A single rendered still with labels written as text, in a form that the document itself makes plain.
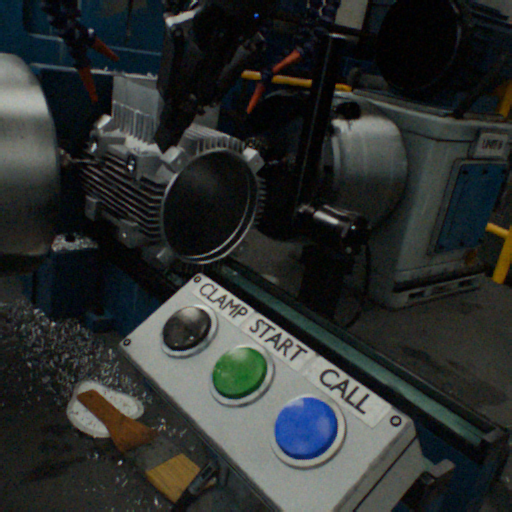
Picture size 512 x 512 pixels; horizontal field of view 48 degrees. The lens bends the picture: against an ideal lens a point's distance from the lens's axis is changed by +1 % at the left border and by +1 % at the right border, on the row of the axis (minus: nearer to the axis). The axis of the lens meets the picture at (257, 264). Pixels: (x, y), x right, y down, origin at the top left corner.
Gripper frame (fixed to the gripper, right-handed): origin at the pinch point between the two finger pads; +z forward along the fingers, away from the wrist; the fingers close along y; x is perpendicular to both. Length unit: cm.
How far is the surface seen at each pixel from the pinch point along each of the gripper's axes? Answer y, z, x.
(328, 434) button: 21, -20, 43
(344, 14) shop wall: -517, 179, -415
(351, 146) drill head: -30.6, -0.3, 3.0
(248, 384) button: 21.5, -17.1, 38.6
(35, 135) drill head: 17.5, -0.3, 3.0
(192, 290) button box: 19.2, -13.6, 30.7
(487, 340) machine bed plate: -59, 17, 34
